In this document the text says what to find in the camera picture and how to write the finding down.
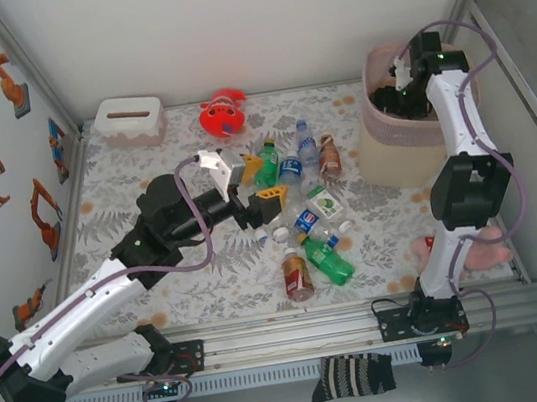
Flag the white tissue box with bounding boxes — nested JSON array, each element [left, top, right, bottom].
[[90, 90, 171, 155]]

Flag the small circuit board green LED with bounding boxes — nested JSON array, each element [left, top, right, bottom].
[[432, 332, 465, 347], [142, 375, 186, 400]]

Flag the black white striped sock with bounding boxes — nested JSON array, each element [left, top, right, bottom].
[[305, 347, 398, 402]]

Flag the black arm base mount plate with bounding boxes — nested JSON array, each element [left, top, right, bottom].
[[374, 296, 471, 346], [112, 338, 209, 385]]

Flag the clear bottle blue label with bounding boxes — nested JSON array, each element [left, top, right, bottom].
[[274, 149, 311, 205]]

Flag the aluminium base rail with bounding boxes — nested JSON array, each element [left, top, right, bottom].
[[17, 271, 537, 400]]

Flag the water bottle blue lettering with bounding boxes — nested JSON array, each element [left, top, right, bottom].
[[292, 117, 323, 180]]

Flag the brown drink bottle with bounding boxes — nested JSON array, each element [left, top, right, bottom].
[[313, 130, 345, 184]]

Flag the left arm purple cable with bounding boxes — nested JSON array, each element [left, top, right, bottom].
[[0, 155, 239, 402]]

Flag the floral tablecloth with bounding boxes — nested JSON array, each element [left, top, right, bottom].
[[37, 59, 522, 346]]

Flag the Pepsi bottle blue cap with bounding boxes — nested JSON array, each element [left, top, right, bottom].
[[291, 204, 343, 254]]

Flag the white slotted cable duct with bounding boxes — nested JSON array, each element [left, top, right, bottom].
[[59, 343, 423, 402]]

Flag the pink plush red dotted dress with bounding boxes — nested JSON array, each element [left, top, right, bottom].
[[409, 223, 516, 284]]

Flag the beige bin pink mesh liner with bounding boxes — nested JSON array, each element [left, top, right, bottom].
[[342, 31, 493, 193]]

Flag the red plush fish toy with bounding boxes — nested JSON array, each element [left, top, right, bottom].
[[195, 86, 254, 144]]

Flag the blue orange wall sticker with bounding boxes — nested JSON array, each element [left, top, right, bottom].
[[46, 114, 78, 186]]

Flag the red gold label bottle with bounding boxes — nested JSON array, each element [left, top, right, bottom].
[[278, 244, 318, 304]]

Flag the green soda bottle yellow cap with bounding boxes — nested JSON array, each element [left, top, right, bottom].
[[248, 139, 283, 189], [295, 225, 359, 292]]

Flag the clear bottle lime label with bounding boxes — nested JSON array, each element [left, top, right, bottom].
[[304, 181, 357, 241]]

